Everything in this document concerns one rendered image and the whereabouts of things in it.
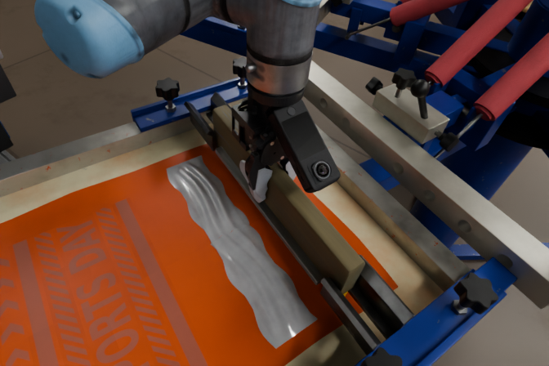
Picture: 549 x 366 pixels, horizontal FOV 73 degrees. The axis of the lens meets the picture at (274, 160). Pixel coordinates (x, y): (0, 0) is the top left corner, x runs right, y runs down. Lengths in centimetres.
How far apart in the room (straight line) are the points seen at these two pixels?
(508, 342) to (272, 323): 141
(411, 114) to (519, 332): 136
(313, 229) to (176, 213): 25
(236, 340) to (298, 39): 38
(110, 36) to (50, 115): 219
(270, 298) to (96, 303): 23
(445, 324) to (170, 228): 41
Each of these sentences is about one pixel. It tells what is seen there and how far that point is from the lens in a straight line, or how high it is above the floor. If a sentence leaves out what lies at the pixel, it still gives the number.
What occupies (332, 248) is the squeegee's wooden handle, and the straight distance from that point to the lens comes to 48.
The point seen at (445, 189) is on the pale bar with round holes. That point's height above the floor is 104.
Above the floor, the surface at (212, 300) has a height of 95.
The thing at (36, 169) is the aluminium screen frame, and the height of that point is 99.
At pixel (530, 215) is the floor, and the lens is 232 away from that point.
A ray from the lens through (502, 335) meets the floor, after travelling 185.
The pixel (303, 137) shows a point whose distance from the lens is 45.
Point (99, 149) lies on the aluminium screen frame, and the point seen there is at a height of 99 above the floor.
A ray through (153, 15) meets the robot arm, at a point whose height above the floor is 132.
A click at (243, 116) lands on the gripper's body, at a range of 50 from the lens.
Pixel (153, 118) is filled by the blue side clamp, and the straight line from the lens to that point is 73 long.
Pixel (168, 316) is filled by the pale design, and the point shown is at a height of 95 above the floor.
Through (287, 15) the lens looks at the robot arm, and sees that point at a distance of 38.
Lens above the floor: 147
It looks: 46 degrees down
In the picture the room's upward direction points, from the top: 6 degrees clockwise
